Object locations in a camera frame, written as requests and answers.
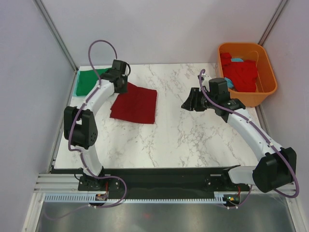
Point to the bright red t shirt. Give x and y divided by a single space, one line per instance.
242 74

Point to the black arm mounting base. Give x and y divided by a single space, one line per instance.
161 182

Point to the folded green t shirt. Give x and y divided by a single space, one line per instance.
87 81

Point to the light blue t shirt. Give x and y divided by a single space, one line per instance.
229 82

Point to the right aluminium frame post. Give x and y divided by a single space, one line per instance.
274 19

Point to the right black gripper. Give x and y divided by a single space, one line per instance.
190 104

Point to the folded teal t shirt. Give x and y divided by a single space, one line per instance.
76 84

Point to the aluminium rail profile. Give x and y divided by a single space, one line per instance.
56 183

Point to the orange plastic basket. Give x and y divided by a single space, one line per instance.
266 83

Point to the dark red t shirt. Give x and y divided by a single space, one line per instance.
138 105

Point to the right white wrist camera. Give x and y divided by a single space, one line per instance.
205 81

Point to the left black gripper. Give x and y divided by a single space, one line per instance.
124 89

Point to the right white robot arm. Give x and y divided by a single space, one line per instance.
276 165

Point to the aluminium frame post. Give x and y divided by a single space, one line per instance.
54 31
274 19

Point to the white slotted cable duct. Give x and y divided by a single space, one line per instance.
214 198

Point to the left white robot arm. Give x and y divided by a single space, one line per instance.
80 129

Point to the left aluminium frame post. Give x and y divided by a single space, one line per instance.
54 31

